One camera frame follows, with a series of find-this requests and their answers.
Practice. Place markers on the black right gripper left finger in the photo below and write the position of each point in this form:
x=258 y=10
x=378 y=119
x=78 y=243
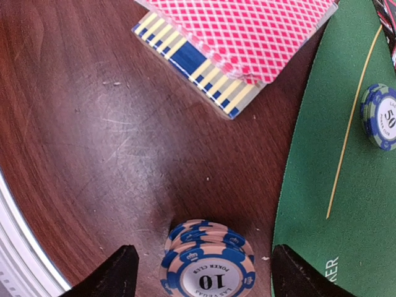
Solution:
x=116 y=276

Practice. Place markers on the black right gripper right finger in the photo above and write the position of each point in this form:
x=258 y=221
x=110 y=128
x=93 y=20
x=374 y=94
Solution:
x=293 y=276

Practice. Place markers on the blue beige 10 chip stack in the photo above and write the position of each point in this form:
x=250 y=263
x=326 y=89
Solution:
x=204 y=258

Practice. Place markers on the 50 chip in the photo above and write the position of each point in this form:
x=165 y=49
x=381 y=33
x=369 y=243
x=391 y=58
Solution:
x=377 y=111

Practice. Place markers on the green round poker mat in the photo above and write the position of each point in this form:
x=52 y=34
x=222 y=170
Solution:
x=337 y=204

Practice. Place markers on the red card deck in holder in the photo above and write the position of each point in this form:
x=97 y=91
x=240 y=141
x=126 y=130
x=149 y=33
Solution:
x=230 y=50

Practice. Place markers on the aluminium front rail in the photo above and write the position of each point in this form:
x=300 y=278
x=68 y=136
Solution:
x=26 y=269

